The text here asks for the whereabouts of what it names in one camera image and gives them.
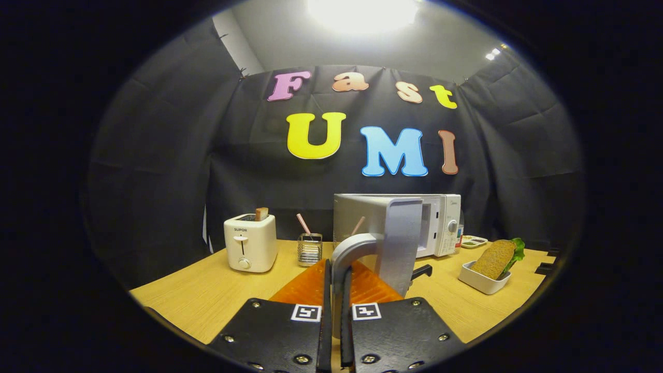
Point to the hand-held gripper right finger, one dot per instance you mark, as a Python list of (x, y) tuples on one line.
[(346, 336)]

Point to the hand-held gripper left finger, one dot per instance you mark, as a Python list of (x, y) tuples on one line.
[(327, 331)]

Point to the white microwave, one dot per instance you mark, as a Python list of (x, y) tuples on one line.
[(404, 233)]

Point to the brown bread lettuce sandwich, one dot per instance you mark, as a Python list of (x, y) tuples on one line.
[(494, 259)]

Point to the pink striped straw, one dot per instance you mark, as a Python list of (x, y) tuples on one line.
[(303, 224)]

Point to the white toaster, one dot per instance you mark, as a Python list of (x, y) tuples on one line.
[(254, 248)]

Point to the toast slice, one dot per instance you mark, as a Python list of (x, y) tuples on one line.
[(261, 214)]

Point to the white rectangular dish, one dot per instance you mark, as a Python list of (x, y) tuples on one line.
[(479, 284)]

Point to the clear plastic water bottle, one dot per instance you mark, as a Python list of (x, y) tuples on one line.
[(460, 233)]

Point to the white divided snack tray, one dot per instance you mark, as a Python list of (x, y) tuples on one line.
[(474, 242)]

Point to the small black block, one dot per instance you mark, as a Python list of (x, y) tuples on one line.
[(545, 268)]

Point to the small ceiling spotlights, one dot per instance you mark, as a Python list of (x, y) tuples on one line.
[(494, 53)]

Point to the large ceiling light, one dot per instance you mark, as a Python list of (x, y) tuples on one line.
[(362, 13)]

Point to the small black bracket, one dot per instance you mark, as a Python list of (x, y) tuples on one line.
[(422, 270)]

